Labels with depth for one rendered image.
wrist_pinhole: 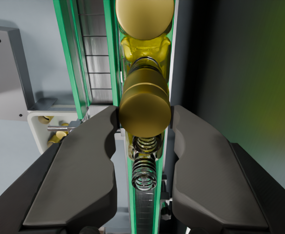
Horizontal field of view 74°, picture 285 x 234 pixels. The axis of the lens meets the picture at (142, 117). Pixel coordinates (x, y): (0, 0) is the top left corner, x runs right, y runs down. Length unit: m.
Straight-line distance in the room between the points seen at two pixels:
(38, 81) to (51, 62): 0.08
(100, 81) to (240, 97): 0.29
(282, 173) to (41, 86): 0.61
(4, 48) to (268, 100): 0.57
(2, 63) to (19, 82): 0.06
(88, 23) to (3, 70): 0.30
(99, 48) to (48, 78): 0.26
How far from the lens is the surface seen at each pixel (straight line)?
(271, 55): 0.23
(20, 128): 0.79
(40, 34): 0.61
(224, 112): 0.31
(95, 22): 0.42
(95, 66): 0.44
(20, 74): 0.63
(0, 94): 0.68
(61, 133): 0.65
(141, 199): 0.72
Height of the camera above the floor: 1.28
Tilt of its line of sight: 58 degrees down
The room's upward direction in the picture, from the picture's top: 178 degrees counter-clockwise
